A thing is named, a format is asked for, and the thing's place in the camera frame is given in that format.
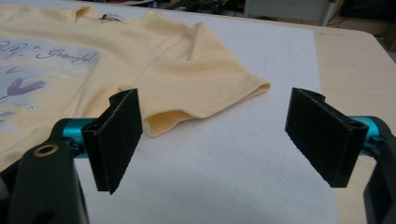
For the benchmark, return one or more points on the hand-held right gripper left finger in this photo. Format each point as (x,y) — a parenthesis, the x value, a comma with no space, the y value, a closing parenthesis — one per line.
(115,140)

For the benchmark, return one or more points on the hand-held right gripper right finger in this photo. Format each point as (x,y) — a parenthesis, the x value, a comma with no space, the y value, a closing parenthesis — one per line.
(323,140)

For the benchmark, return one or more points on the pale yellow t-shirt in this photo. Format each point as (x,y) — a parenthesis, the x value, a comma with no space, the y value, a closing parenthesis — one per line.
(174,62)

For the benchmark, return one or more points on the white felt mat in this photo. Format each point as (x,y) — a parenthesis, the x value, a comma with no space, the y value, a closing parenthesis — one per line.
(218,171)

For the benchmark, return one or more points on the grey metal post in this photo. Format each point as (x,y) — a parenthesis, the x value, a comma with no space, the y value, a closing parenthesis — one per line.
(327,12)

